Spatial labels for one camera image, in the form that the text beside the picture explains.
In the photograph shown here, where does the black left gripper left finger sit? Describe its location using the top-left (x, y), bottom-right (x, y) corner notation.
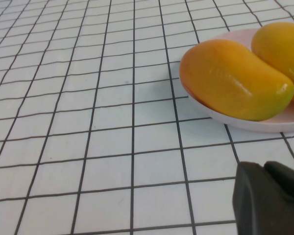
top-left (232, 161), bottom-right (294, 235)

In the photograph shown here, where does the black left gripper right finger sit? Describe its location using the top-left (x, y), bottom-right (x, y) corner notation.
top-left (264, 160), bottom-right (294, 204)

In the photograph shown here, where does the orange-tinted mango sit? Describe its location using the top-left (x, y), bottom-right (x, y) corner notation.
top-left (180, 39), bottom-right (294, 122)

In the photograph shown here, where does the yellow mango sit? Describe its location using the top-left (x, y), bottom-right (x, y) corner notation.
top-left (251, 22), bottom-right (294, 106)

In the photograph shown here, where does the pink round plate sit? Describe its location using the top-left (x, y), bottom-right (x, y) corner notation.
top-left (178, 28), bottom-right (294, 133)

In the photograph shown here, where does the white grid-pattern tablecloth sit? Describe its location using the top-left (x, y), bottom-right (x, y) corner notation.
top-left (0, 0), bottom-right (294, 235)

